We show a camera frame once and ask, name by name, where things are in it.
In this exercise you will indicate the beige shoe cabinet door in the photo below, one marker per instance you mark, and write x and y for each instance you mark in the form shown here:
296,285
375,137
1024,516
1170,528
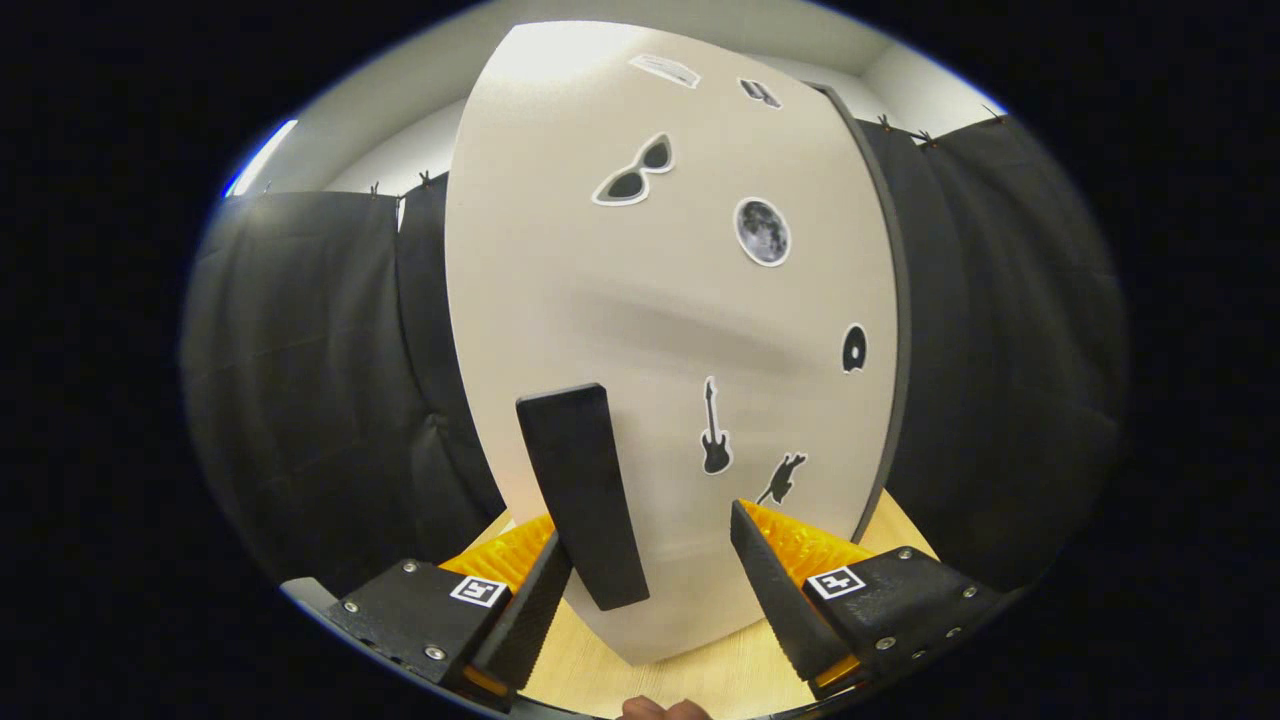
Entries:
600,250

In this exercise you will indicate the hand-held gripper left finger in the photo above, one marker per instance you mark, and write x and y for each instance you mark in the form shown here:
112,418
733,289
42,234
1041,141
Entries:
530,620

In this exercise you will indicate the ceiling light strip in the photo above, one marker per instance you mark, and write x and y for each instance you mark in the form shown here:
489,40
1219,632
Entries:
262,157

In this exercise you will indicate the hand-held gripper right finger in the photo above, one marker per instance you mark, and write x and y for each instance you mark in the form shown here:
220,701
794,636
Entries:
775,590

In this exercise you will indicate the black backdrop cloth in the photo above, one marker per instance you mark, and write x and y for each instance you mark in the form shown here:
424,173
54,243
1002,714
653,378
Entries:
300,400

